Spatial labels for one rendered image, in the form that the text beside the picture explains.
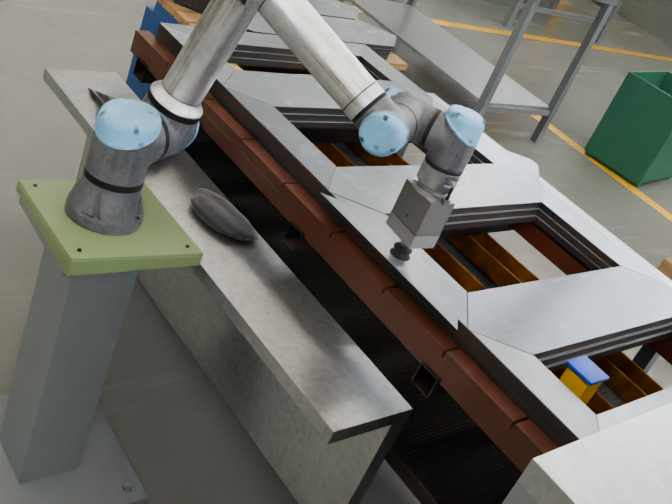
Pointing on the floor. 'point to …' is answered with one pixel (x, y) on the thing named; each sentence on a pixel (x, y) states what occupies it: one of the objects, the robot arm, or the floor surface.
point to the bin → (637, 129)
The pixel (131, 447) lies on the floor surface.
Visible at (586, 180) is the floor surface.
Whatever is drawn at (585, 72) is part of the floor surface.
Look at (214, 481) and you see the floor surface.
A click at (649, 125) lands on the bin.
